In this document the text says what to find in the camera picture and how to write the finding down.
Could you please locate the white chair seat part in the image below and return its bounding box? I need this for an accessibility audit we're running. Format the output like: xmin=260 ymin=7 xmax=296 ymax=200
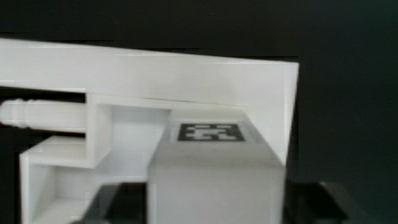
xmin=0 ymin=94 xmax=241 ymax=224

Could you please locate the white U-shaped boundary frame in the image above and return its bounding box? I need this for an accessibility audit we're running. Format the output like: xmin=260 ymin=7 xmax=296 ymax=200
xmin=0 ymin=38 xmax=298 ymax=158

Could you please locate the white chair leg with marker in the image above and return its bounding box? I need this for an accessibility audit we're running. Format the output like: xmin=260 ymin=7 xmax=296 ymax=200
xmin=147 ymin=120 xmax=283 ymax=224

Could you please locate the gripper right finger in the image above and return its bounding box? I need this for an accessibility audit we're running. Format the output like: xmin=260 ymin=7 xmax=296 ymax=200
xmin=282 ymin=181 xmax=376 ymax=224

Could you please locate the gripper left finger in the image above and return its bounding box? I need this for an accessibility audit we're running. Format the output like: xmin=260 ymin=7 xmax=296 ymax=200
xmin=70 ymin=182 xmax=147 ymax=224

